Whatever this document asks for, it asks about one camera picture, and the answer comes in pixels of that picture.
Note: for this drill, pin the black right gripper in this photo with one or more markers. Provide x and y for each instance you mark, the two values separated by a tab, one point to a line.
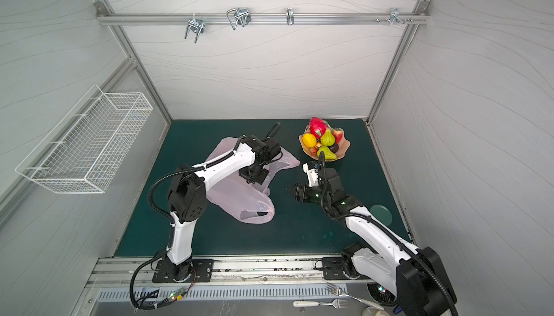
309	192

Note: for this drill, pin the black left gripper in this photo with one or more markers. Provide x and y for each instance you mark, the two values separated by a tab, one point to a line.
245	174

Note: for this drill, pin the green pear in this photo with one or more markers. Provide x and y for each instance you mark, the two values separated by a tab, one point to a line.
328	139
326	153

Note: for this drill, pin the pink plastic bag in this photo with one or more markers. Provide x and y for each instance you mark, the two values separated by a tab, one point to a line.
248	203

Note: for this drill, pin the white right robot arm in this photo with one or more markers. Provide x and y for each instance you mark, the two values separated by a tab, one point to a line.
415	276

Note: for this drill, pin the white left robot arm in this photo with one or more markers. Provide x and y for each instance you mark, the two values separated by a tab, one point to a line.
188	193

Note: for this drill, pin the green pear on plate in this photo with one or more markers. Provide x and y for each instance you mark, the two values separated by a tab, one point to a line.
326	153

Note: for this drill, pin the yellow lemon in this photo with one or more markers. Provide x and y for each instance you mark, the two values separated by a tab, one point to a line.
309	140

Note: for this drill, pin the green table mat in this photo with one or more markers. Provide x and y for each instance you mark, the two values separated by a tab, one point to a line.
297	228

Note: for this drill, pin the brown fruit plate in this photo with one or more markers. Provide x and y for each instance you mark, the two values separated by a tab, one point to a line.
339	149

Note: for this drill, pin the pink dragon fruit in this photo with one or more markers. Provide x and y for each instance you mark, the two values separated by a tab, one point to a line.
317	127

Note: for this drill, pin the green lid jar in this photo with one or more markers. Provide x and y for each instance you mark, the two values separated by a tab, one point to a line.
382	213

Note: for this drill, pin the red apple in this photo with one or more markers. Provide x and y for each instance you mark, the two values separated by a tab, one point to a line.
338	134

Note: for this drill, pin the silver fork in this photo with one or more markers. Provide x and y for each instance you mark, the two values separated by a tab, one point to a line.
339	292

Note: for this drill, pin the white cup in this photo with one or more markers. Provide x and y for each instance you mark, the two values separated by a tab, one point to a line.
371	311

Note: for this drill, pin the metal u-bolt clamp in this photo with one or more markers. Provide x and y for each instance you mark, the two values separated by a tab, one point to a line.
239	17

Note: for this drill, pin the metal hook clamp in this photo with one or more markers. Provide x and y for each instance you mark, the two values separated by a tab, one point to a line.
194	27

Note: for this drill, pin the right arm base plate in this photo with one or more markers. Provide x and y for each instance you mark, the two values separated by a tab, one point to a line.
338	268

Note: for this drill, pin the white handled fork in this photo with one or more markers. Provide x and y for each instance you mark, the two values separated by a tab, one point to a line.
337	304

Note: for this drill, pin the small metal bracket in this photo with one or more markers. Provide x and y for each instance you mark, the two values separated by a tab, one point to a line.
289	13

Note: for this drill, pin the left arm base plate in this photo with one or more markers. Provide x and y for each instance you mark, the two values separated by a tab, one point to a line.
199	270

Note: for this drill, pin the white wire basket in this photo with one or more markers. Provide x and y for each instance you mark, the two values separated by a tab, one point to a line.
83	152

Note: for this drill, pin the metal bolt bracket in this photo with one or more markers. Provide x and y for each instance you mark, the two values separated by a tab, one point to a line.
394	18

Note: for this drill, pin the aluminium crossbar rail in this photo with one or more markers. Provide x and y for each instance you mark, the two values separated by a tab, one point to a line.
258	19

